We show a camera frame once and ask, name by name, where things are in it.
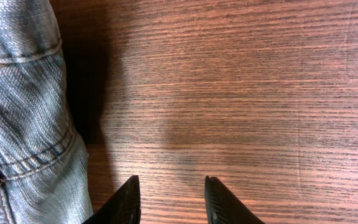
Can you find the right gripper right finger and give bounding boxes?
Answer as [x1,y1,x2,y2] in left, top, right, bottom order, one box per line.
[204,176,264,224]

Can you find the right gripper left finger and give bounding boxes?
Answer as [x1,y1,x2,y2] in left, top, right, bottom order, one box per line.
[83,175,141,224]

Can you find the light blue denim shorts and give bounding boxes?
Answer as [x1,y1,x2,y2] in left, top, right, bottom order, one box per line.
[0,0,93,223]

